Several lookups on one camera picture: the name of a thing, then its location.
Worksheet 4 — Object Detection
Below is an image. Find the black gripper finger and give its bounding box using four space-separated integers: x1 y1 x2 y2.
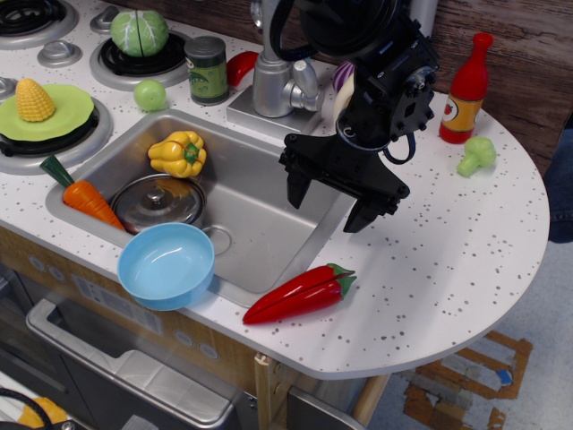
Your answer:
286 166 314 209
343 196 387 233

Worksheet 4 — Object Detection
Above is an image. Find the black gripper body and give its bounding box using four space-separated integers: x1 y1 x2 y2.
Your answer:
279 133 410 213

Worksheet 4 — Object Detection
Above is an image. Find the green toy pear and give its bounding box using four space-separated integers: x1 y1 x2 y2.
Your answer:
133 80 167 112

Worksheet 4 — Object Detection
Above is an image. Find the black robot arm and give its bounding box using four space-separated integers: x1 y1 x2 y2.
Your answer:
270 1 439 233

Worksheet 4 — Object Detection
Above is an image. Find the light blue plastic bowl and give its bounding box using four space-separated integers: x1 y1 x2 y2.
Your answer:
117 223 215 311

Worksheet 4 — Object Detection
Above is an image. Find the cream toy detergent bottle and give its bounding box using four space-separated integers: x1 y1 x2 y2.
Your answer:
332 73 355 126

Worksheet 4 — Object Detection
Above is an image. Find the silver toy faucet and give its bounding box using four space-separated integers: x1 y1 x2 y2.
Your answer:
227 1 324 139

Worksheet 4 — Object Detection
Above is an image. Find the purple toy onion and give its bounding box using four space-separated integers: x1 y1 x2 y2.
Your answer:
331 61 355 92

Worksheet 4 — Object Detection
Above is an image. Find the red toy chili pepper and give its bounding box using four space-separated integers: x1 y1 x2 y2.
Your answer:
243 263 357 325

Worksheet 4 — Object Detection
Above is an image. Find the yellow toy bell pepper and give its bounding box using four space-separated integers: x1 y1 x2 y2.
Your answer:
147 131 207 178

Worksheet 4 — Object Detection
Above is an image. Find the red toy pepper piece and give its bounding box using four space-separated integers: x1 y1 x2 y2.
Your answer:
227 51 259 90

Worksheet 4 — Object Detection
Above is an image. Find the green toy broccoli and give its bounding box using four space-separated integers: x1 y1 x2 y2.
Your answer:
457 136 497 177

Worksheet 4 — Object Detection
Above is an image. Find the silver pot with lid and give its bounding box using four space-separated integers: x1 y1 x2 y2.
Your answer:
111 174 207 235

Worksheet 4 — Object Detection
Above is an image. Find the green labelled toy can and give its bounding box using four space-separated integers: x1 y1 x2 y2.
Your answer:
184 36 229 106

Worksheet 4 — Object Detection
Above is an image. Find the red toy ketchup bottle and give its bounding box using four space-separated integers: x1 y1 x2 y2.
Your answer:
439 32 494 144

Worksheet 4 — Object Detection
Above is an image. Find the grey vertical pole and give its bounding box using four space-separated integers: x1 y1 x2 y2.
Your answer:
409 0 438 37

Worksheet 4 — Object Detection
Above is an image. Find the wooden cabinet leg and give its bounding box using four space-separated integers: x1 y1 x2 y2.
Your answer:
351 374 389 426

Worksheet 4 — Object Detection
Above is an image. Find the blue jeans person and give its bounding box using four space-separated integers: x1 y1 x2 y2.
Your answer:
543 129 572 244

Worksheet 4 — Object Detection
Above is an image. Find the green toy cabbage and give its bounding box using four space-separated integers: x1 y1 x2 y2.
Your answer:
110 10 169 58

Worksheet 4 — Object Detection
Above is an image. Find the orange toy carrot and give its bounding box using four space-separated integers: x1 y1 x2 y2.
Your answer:
40 155 124 231

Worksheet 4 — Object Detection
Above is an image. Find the green plastic plate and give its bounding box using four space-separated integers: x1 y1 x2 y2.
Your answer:
1 84 95 142

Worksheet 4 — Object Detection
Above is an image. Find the silver stove knob rear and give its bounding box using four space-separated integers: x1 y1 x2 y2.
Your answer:
90 5 119 35

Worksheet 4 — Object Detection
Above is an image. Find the silver stove knob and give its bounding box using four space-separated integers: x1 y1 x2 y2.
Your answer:
90 5 119 35
0 77 18 102
37 39 82 68

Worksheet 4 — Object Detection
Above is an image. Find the yellow toy corn cob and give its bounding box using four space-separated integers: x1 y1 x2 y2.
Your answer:
15 78 56 123

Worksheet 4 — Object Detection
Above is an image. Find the left front stove burner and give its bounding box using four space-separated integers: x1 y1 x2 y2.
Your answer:
1 98 113 176

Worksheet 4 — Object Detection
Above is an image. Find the silver stove knob left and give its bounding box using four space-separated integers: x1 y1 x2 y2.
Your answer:
0 77 18 102

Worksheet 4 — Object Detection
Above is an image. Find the back left stove burner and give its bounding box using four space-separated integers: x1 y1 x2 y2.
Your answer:
1 0 79 50

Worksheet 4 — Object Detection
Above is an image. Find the yellow object bottom left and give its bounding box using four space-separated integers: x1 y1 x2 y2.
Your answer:
16 397 68 426

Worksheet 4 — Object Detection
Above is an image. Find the silver oven door handle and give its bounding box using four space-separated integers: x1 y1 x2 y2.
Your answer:
26 299 241 429

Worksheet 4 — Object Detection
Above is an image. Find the black cable bottom left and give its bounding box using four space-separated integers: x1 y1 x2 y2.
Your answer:
0 387 57 430

